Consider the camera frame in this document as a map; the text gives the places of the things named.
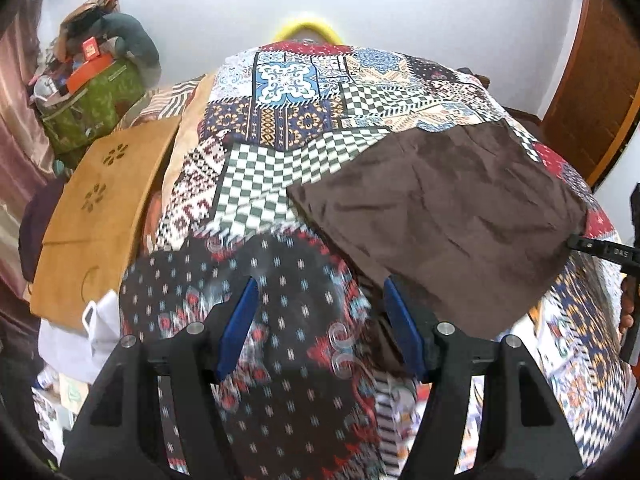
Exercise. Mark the white plastic bag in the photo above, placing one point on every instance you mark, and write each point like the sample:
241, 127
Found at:
81, 354

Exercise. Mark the person right hand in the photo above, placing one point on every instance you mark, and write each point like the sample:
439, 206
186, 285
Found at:
629, 289

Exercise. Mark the pink curtain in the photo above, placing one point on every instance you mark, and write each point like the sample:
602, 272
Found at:
26, 153

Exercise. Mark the orange box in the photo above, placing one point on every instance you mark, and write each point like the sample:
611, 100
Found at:
96, 62

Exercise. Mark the dark patterned garment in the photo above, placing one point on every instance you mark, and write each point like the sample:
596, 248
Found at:
300, 404

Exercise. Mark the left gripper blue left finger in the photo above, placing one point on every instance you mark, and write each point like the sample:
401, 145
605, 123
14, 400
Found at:
231, 324

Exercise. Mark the wooden door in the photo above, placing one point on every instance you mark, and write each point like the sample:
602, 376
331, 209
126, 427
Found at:
596, 106

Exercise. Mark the yellow foam tube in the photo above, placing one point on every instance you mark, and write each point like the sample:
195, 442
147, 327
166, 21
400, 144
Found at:
307, 30

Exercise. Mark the brown cloth garment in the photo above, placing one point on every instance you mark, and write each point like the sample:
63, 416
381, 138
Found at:
465, 214

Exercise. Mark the green patterned storage bag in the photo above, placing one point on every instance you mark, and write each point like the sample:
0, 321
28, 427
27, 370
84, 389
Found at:
94, 109

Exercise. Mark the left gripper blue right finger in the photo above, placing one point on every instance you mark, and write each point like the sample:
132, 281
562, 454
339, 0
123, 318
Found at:
408, 308

